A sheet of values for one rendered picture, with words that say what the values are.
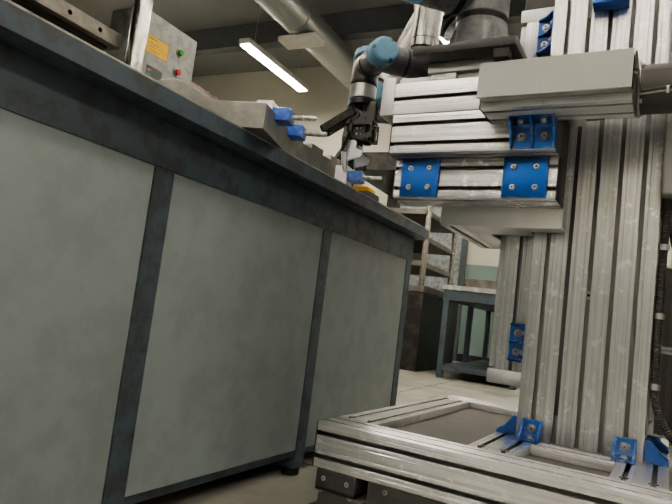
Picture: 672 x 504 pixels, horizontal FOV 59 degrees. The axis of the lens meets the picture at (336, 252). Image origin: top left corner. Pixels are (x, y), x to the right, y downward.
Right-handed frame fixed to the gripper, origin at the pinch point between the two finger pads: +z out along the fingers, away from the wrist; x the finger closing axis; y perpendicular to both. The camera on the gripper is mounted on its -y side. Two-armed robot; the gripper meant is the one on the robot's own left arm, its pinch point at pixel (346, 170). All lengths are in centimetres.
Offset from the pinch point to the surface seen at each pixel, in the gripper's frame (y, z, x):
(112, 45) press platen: -88, -39, -3
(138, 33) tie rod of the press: -81, -45, 0
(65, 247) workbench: -15, 35, -81
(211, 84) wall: -536, -328, 701
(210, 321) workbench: -9, 45, -44
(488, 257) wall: -28, -56, 648
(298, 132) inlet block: -0.9, -0.3, -32.0
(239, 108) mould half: -6, 1, -50
